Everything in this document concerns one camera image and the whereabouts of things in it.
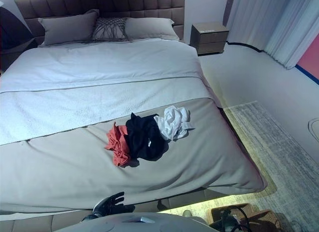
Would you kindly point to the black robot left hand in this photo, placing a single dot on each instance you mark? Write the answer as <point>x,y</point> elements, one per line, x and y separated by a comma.
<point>112,204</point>

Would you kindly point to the red garment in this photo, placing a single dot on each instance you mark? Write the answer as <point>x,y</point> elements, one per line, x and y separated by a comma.
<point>118,147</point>

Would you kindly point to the black garment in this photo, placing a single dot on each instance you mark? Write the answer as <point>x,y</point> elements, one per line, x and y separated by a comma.
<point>144,140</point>

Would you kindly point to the white t-shirt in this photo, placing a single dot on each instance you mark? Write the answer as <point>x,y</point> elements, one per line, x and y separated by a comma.
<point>172,125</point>

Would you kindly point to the white bed duvet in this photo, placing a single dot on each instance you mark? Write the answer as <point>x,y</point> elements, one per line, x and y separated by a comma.
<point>99,80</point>

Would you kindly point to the brown wicker basket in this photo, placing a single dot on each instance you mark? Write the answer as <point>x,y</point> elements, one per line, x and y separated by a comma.
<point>259,217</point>

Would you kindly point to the grey robot torso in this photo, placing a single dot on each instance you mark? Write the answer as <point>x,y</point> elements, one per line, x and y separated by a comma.
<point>139,223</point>

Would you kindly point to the robot right leg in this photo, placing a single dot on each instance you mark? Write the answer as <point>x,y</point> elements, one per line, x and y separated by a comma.
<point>187,212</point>

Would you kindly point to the grey streaked rug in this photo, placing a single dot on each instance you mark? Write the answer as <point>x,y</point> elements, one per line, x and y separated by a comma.
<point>274,154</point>

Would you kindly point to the patterned grey cushion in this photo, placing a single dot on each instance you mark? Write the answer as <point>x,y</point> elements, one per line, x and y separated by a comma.
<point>109,29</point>

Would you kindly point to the flat grey pillow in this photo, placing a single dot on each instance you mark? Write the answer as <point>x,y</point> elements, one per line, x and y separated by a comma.
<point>152,29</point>

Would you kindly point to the large grey pillow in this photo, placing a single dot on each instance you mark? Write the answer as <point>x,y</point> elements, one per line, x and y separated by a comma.
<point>67,28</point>

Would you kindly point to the brown wooden nightstand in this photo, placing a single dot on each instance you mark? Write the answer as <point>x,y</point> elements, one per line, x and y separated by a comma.
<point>209,37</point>

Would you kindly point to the brown padded headboard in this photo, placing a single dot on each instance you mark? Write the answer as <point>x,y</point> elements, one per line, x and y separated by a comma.
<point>74,3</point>

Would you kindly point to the oval white floor mat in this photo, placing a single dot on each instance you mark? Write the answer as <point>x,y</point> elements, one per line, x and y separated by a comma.
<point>314,126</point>

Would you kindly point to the white curtain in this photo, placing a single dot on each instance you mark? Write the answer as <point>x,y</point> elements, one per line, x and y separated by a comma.
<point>279,23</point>

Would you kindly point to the brown bed frame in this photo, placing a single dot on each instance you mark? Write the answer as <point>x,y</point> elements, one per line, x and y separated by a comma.
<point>37,223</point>

